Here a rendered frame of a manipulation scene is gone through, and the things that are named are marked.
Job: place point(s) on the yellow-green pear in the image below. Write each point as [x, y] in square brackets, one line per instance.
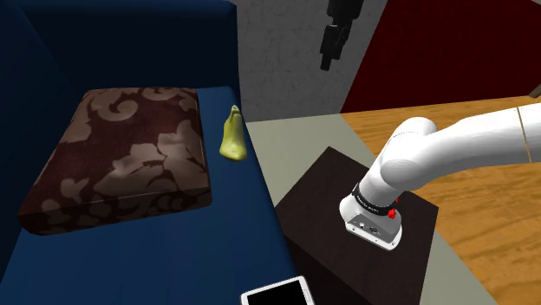
[233, 141]

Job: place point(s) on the white phone with black screen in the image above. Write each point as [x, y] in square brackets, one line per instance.
[279, 293]

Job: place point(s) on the dark blue sofa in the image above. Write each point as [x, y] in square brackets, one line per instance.
[169, 257]

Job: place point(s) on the brown patterned cushion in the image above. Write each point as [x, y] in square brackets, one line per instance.
[127, 152]

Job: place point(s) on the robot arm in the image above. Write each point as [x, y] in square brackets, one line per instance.
[439, 145]

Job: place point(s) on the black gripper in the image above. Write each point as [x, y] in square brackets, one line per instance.
[345, 10]

